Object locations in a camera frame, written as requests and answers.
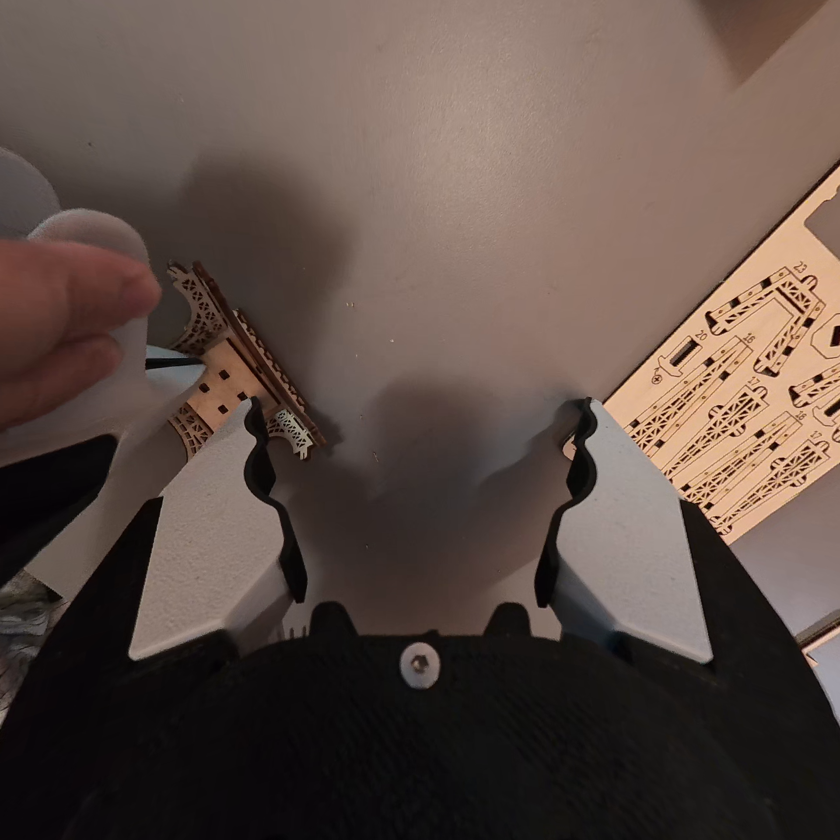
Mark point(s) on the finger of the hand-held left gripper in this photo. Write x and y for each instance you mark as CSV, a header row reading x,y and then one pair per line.
x,y
167,387
124,239

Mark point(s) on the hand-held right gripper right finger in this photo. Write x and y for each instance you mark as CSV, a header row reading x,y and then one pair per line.
x,y
630,544

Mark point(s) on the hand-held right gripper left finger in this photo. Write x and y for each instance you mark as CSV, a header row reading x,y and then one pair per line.
x,y
210,544

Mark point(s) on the wooden tower base model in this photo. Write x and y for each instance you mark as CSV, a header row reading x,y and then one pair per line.
x,y
229,358

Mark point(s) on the grey desk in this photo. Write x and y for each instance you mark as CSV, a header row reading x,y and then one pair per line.
x,y
459,197

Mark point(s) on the person's left hand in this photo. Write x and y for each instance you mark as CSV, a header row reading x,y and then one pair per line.
x,y
59,315

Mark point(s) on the wooden sheet with tower parts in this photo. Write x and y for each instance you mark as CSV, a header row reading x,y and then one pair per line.
x,y
754,328

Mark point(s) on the empty wooden sheet frame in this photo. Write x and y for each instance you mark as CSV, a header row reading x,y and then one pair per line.
x,y
827,646

